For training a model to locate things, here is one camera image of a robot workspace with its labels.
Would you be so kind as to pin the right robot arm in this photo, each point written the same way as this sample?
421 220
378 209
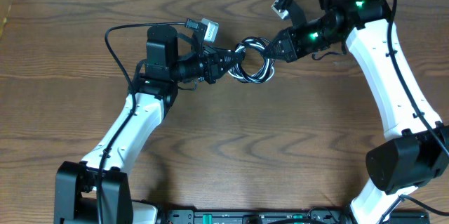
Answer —
416 147

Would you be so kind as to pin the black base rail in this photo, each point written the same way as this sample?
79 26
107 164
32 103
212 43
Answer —
188 216

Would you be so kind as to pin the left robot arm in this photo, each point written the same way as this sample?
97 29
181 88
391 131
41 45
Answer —
96 189

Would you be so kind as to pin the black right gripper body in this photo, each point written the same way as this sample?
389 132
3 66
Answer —
308 40

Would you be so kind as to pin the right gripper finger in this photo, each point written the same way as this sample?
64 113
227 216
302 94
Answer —
271 54
275 45

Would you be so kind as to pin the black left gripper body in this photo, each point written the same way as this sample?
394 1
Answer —
212 63

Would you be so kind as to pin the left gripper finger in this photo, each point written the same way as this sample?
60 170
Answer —
225 51
228 61

